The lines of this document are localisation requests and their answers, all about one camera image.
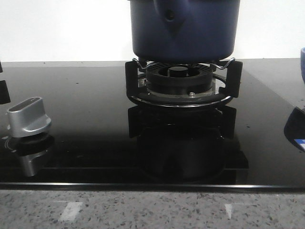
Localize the black glass gas stove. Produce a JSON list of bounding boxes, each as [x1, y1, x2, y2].
[[0, 60, 305, 192]]

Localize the dark blue cooking pot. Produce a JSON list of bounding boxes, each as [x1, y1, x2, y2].
[[130, 0, 240, 63]]

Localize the silver stove control knob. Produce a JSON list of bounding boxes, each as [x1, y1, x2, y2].
[[7, 97, 51, 138]]

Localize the right black pot support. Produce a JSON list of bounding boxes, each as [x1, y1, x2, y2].
[[125, 58, 243, 109]]

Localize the right gas burner head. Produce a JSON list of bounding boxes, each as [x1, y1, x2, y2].
[[145, 63, 213, 95]]

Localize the light blue plastic bowl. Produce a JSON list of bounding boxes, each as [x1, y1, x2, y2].
[[300, 47, 305, 83]]

